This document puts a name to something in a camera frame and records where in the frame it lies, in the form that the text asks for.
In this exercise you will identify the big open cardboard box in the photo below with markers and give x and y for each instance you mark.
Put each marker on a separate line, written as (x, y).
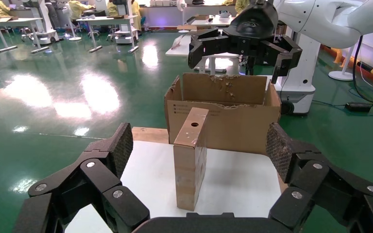
(234, 128)

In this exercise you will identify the white round base stand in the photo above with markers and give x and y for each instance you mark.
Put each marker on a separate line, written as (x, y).
(341, 76)

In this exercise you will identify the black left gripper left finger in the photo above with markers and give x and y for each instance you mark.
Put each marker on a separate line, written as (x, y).
(93, 183)

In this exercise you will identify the white standing fan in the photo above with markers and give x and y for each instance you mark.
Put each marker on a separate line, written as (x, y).
(182, 16)

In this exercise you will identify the brown wooden board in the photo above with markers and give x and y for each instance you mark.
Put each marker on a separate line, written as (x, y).
(148, 135)

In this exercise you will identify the white long leg table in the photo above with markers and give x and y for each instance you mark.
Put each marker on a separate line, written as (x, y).
(109, 20)
(12, 21)

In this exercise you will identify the white wheeled robot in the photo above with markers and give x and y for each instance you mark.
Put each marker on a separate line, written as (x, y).
(46, 32)
(123, 33)

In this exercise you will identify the white table with pedestal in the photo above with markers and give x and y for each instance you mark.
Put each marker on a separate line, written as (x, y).
(181, 48)

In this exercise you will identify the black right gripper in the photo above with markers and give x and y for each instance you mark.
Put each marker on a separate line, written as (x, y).
(257, 22)

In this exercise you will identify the white table with clutter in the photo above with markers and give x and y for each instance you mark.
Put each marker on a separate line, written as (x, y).
(213, 22)

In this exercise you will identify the white robot body column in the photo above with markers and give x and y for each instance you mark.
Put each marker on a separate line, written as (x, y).
(297, 83)

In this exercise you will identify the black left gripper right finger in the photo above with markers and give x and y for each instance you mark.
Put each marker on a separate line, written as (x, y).
(321, 186)

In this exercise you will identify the black power adapter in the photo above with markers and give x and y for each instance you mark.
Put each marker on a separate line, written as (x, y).
(358, 106)

